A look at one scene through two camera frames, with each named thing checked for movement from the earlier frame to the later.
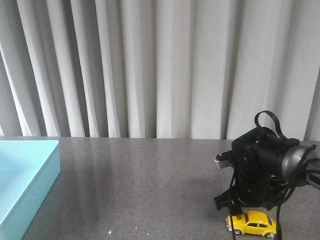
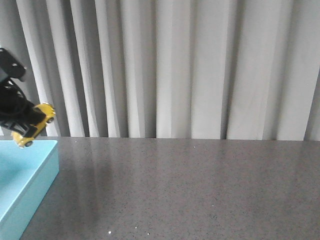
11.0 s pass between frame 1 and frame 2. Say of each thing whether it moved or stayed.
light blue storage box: stayed
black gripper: moved
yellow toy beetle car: moved
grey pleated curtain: stayed
